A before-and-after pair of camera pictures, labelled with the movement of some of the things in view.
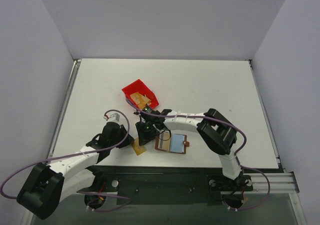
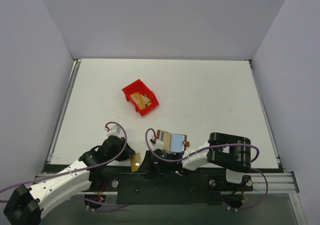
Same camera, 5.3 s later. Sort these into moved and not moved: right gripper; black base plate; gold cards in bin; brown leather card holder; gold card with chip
Moved: gold card with chip; right gripper
Not moved: black base plate; gold cards in bin; brown leather card holder
